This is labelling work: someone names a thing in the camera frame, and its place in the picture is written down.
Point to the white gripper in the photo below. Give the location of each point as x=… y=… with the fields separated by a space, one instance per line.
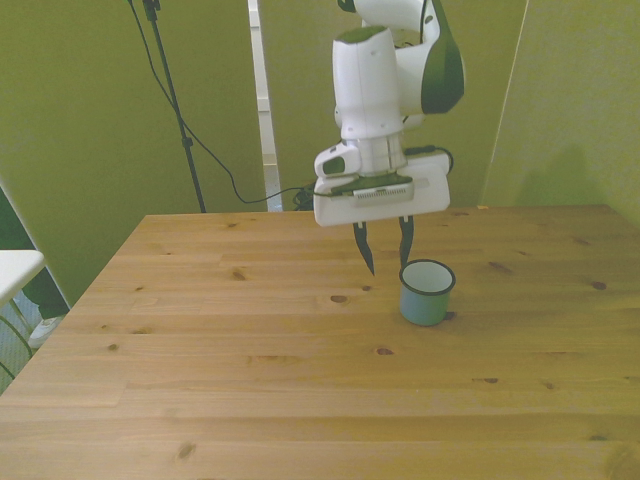
x=430 y=190

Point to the blue enamel mug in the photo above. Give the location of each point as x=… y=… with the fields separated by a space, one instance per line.
x=422 y=305

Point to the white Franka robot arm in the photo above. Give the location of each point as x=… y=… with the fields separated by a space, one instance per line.
x=365 y=80

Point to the white vertical panel edge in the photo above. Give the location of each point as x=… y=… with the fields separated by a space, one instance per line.
x=264 y=100

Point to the black tripod stand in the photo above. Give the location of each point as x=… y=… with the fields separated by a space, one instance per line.
x=172 y=95

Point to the white shoe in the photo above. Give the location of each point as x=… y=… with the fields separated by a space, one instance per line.
x=45 y=327

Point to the white side table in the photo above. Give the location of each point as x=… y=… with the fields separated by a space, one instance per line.
x=17 y=272

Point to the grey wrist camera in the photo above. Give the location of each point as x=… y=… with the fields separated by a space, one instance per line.
x=382 y=196

